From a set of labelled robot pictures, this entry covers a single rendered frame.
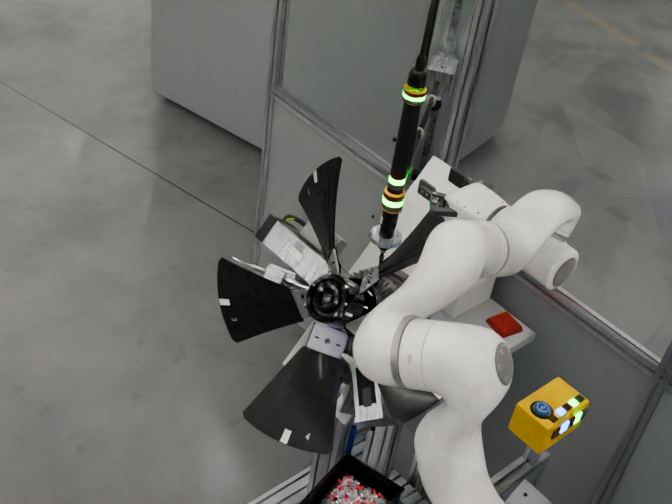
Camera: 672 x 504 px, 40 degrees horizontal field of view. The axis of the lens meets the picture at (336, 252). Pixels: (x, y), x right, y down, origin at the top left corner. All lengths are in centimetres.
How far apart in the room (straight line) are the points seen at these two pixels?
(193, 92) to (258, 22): 69
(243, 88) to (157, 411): 189
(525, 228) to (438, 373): 38
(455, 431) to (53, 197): 341
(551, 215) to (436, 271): 34
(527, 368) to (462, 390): 164
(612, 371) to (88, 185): 278
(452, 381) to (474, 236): 21
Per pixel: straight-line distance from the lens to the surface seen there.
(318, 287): 215
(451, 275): 128
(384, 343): 127
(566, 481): 300
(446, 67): 242
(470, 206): 171
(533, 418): 220
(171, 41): 499
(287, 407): 218
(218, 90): 484
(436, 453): 133
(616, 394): 270
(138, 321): 381
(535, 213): 155
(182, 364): 364
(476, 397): 124
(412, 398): 201
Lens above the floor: 262
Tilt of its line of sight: 38 degrees down
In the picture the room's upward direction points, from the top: 9 degrees clockwise
